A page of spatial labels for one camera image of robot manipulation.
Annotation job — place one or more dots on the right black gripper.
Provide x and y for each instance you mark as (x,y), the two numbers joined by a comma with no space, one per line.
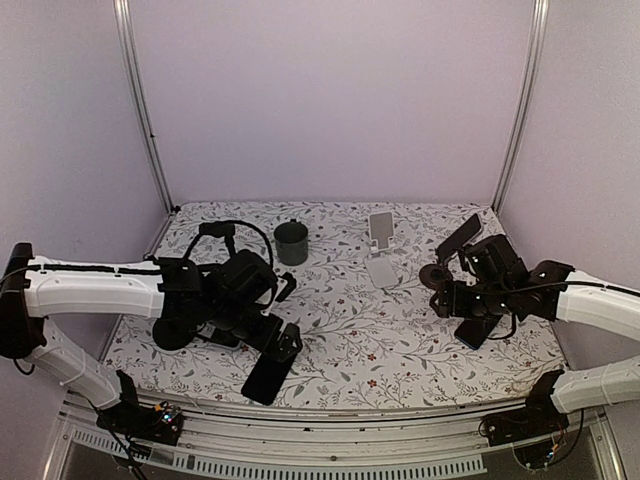
(450,306)

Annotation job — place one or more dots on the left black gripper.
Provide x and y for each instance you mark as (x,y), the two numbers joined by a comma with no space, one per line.
(282,350)

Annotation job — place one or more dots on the phone with blue case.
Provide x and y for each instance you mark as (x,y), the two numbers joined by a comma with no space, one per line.
(472,333)

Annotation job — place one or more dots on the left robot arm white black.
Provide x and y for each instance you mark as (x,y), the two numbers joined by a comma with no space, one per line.
(180,296)

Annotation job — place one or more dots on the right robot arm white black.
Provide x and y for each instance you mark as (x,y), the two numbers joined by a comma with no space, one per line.
(488,280)

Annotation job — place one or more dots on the black phone front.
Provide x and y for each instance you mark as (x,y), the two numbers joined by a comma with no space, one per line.
(266,379)

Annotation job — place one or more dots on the phone with white case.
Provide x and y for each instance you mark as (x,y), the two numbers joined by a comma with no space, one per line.
(219,338)

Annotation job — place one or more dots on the white folding phone stand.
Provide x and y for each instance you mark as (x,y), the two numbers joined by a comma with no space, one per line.
(381,242)

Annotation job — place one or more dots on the black round-base stand left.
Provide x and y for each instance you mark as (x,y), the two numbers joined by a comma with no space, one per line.
(170,335)

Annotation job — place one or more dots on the dark grey mug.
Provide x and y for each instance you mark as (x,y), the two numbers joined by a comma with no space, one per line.
(291,241)

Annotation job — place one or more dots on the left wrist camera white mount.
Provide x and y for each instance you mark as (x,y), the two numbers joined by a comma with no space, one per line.
(285,286)

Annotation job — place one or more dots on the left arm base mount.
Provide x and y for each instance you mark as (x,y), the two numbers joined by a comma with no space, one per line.
(162,423)

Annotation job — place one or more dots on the front aluminium rail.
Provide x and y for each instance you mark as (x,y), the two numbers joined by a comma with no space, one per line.
(235,441)

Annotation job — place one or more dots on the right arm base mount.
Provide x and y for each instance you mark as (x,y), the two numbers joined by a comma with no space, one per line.
(537,417)

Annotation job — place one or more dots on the right aluminium frame post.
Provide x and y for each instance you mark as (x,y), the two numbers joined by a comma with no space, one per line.
(532,64)

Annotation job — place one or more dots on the aluminium frame post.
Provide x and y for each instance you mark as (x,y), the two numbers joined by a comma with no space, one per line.
(126,37)
(532,64)

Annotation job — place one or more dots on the left aluminium frame post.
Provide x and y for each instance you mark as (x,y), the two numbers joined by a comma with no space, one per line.
(126,37)

